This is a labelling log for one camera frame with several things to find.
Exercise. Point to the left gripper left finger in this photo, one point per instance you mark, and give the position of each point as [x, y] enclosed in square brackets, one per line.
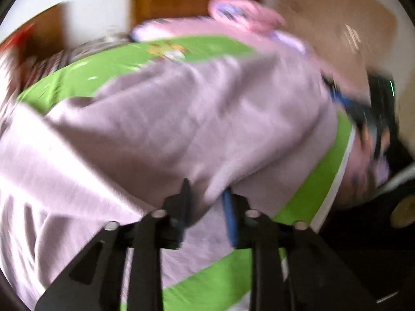
[93, 279]

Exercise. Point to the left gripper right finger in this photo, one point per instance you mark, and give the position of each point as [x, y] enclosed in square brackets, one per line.
[277, 251]

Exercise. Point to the lilac fleece pants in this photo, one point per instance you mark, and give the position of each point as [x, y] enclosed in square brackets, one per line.
[53, 201]

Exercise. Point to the right hand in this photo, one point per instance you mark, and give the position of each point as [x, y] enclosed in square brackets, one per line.
[366, 170]

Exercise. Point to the green cartoon bed sheet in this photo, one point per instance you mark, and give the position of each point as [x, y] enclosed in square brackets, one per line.
[136, 61]

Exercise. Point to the pink cartoon pillow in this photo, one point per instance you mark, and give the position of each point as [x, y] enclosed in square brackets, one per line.
[246, 15]

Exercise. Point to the pink folded quilt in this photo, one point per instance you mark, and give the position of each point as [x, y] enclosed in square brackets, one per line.
[167, 28]

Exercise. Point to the red plaid bed sheet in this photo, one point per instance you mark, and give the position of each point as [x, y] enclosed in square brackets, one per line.
[20, 71]

